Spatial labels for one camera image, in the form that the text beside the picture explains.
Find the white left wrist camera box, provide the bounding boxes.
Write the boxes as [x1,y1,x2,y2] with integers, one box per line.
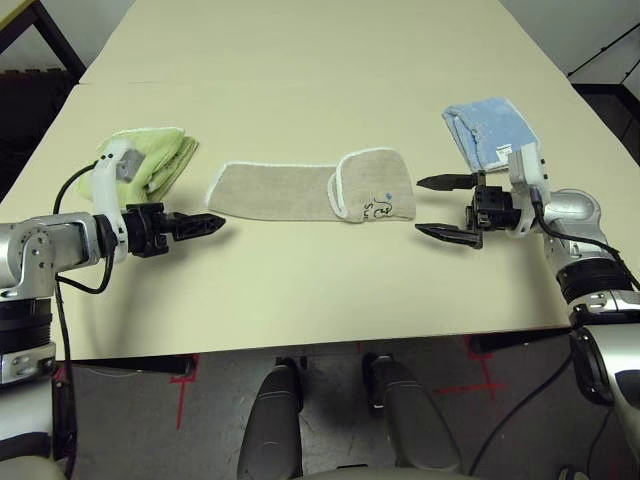
[92,139,146,251]

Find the grey robot torso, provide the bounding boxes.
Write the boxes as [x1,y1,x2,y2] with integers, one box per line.
[299,462,476,480]

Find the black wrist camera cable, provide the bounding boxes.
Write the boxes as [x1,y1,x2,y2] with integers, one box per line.
[469,184,640,476]
[52,162,119,480]

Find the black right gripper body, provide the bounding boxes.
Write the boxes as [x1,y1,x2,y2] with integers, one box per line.
[464,169,524,236]

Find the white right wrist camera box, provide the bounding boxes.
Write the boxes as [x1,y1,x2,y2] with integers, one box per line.
[507,143,554,234]

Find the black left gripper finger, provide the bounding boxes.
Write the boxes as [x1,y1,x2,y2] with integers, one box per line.
[169,212,227,227]
[172,224,217,242]

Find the beige towel with white trim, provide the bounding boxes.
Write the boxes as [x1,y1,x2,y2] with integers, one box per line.
[204,148,418,224]

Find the grey robot left leg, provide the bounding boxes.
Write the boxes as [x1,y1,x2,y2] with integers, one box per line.
[237,362,304,480]

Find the wooden side table black frame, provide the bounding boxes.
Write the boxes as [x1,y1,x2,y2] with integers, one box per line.
[0,0,86,84]

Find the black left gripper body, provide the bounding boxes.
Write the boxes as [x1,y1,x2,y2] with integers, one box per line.
[124,202,176,259]

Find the blue folded towel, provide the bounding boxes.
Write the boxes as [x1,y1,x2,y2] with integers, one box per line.
[440,96,541,174]

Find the green folded towel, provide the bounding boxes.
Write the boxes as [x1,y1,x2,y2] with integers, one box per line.
[74,127,201,201]

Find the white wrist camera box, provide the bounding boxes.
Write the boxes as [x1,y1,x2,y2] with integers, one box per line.
[92,139,146,251]
[507,143,554,234]

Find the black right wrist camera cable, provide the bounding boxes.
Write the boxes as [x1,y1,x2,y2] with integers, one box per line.
[469,184,640,476]

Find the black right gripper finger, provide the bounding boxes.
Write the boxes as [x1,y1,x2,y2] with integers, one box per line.
[416,172,480,193]
[413,222,485,251]

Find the black foam floor mats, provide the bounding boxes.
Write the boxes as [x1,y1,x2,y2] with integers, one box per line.
[0,67,81,201]

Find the black left wrist camera cable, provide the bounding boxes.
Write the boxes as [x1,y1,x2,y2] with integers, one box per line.
[52,162,119,480]

